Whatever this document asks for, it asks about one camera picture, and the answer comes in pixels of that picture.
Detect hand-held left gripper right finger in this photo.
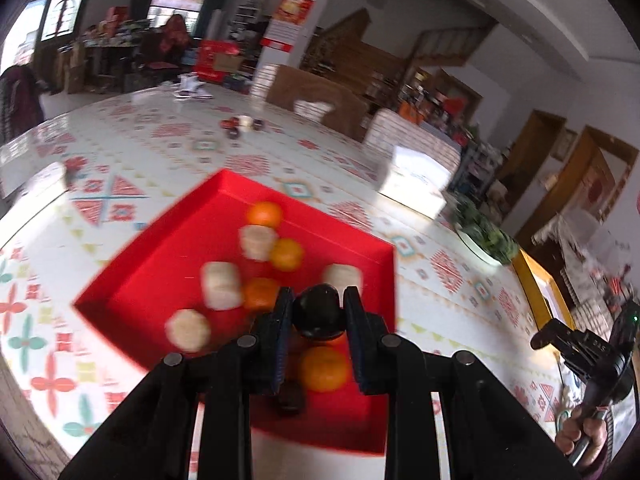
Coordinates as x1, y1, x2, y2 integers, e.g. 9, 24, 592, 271
342, 286, 581, 480

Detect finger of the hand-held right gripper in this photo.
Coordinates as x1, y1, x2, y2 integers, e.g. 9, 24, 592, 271
530, 319, 581, 356

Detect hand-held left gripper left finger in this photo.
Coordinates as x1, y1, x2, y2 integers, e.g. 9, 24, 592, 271
59, 286, 296, 480

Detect dark avocado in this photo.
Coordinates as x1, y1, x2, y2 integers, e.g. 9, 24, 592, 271
292, 284, 349, 341
277, 382, 307, 416

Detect orange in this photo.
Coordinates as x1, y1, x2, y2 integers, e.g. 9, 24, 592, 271
242, 277, 281, 311
246, 201, 284, 228
270, 238, 304, 272
300, 346, 352, 393

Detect red tray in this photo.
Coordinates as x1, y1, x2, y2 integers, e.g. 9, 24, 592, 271
72, 169, 398, 457

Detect person's right hand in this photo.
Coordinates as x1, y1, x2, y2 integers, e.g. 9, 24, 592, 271
555, 406, 613, 469

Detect yellow box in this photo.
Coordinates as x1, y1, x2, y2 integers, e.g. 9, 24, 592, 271
512, 249, 576, 331

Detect green plant in bowl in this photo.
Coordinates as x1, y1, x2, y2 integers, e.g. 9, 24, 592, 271
452, 195, 521, 267

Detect white box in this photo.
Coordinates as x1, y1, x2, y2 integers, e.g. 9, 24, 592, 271
377, 145, 448, 218

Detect white patterned carton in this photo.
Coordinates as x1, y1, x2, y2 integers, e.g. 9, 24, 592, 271
362, 107, 463, 176
250, 64, 281, 103

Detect patterned tablecloth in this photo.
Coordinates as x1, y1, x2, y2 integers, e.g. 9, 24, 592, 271
0, 85, 621, 480

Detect wooden chair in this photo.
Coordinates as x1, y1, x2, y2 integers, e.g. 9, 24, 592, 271
265, 65, 370, 143

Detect shelf with goods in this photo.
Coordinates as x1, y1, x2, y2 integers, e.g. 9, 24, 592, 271
365, 67, 483, 133

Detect white plastic bag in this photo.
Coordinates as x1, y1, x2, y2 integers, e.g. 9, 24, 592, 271
172, 74, 213, 100

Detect wooden staircase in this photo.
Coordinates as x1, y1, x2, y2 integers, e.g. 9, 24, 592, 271
302, 7, 501, 91

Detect red cardboard box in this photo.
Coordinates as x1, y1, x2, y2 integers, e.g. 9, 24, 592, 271
194, 39, 246, 83

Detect hanging clothes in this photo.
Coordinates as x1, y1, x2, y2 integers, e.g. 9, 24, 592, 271
0, 65, 46, 141

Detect glass door with window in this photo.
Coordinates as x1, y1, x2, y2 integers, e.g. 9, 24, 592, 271
0, 0, 103, 61

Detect red and white wall poster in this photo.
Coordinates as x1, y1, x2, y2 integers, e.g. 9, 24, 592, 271
260, 0, 317, 53

